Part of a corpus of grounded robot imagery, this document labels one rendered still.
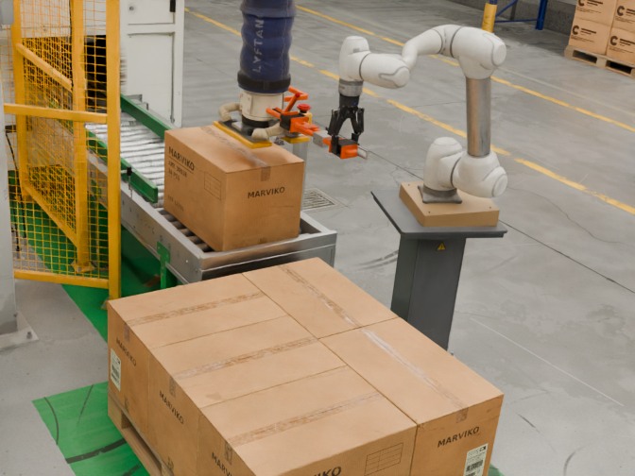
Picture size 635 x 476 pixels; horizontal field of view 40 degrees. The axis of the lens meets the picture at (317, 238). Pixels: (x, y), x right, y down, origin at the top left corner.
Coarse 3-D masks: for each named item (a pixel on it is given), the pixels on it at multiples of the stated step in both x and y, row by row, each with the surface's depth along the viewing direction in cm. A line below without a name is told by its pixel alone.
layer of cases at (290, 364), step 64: (128, 320) 334; (192, 320) 338; (256, 320) 342; (320, 320) 347; (384, 320) 352; (128, 384) 342; (192, 384) 299; (256, 384) 303; (320, 384) 306; (384, 384) 309; (448, 384) 313; (192, 448) 298; (256, 448) 272; (320, 448) 274; (384, 448) 285; (448, 448) 305
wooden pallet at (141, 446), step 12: (108, 396) 364; (108, 408) 367; (120, 408) 354; (120, 420) 356; (132, 420) 344; (120, 432) 358; (132, 432) 356; (132, 444) 349; (144, 444) 350; (144, 456) 343; (156, 456) 328; (156, 468) 337; (168, 468) 320
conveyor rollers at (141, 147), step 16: (64, 128) 531; (96, 128) 535; (128, 128) 543; (144, 128) 549; (128, 144) 517; (144, 144) 515; (160, 144) 520; (128, 160) 492; (144, 160) 496; (160, 160) 495; (160, 176) 475; (160, 192) 458; (160, 208) 433; (176, 224) 418; (192, 240) 404
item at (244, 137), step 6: (222, 120) 391; (234, 120) 382; (216, 126) 386; (222, 126) 383; (228, 126) 382; (228, 132) 379; (234, 132) 377; (240, 132) 376; (246, 132) 376; (252, 132) 372; (234, 138) 375; (240, 138) 371; (246, 138) 370; (246, 144) 368; (252, 144) 364; (258, 144) 366; (264, 144) 368; (270, 144) 369
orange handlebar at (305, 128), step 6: (288, 90) 406; (294, 90) 403; (240, 96) 388; (288, 96) 391; (300, 96) 394; (306, 96) 396; (276, 108) 374; (276, 114) 366; (294, 126) 356; (300, 126) 352; (306, 126) 352; (312, 126) 353; (300, 132) 353; (306, 132) 350; (312, 132) 347; (348, 150) 331; (354, 150) 332
